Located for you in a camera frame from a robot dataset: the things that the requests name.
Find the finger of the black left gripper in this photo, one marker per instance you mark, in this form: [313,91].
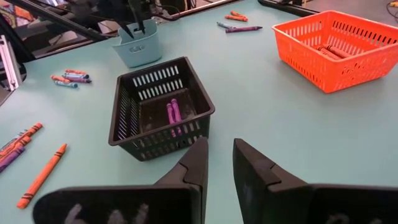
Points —
[138,15]
[127,31]

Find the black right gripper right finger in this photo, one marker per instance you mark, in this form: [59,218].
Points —
[295,205]

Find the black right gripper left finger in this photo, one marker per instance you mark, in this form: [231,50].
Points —
[124,205]

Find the orange crayon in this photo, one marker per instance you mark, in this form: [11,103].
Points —
[237,14]
[40,177]
[75,71]
[31,130]
[339,51]
[59,78]
[236,18]
[326,53]
[21,143]

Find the purple crayon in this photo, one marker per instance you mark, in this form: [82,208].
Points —
[242,29]
[171,115]
[176,110]
[81,80]
[12,157]

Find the teal plastic bin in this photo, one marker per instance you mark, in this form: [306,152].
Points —
[140,53]

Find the black plastic basket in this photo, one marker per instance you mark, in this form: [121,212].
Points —
[155,115]

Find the silver aluminium profile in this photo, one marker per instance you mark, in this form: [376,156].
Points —
[11,62]

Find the orange plastic basket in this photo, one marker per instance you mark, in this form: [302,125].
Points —
[311,71]

